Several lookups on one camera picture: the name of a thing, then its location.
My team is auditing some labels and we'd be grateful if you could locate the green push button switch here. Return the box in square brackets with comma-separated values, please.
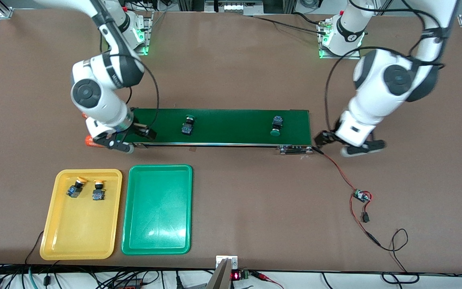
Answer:
[181, 115, 196, 136]
[270, 116, 284, 137]

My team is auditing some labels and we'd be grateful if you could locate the yellow push button switch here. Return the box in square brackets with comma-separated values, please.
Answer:
[92, 180, 106, 201]
[66, 177, 88, 198]

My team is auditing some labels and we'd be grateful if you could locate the green plastic tray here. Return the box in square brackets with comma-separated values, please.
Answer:
[122, 165, 193, 255]

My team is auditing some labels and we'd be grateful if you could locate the green conveyor belt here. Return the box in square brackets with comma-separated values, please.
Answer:
[119, 107, 313, 155]

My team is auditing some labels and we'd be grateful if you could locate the yellow plastic tray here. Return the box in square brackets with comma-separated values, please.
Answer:
[40, 169, 123, 261]

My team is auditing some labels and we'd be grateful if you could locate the red clip test lead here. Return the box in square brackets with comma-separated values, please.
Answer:
[251, 271, 284, 289]

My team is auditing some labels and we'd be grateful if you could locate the grey labelled control box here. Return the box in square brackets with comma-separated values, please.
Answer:
[204, 0, 255, 16]

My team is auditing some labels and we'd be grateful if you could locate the red black conveyor cable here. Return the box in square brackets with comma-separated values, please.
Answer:
[311, 146, 359, 194]

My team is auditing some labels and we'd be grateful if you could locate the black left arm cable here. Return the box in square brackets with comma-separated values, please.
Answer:
[324, 0, 446, 133]

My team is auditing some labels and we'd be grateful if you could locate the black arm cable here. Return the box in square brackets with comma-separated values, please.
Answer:
[324, 0, 446, 133]
[127, 52, 160, 129]

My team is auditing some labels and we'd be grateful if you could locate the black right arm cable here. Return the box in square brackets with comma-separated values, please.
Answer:
[127, 52, 160, 129]

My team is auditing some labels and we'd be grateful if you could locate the red black power cable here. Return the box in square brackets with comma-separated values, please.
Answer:
[350, 196, 381, 246]

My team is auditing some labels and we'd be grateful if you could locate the black base power cable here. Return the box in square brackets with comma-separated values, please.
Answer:
[251, 12, 330, 37]

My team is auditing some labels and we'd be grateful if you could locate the thin black looped cable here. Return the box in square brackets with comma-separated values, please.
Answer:
[377, 228, 421, 285]

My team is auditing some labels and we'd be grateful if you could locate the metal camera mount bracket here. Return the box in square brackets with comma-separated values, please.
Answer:
[216, 255, 239, 270]

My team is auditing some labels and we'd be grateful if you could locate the black cable at table edge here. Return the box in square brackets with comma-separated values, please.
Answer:
[24, 231, 45, 265]

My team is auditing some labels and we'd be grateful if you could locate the grey aluminium camera bar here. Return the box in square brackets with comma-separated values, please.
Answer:
[206, 259, 232, 289]

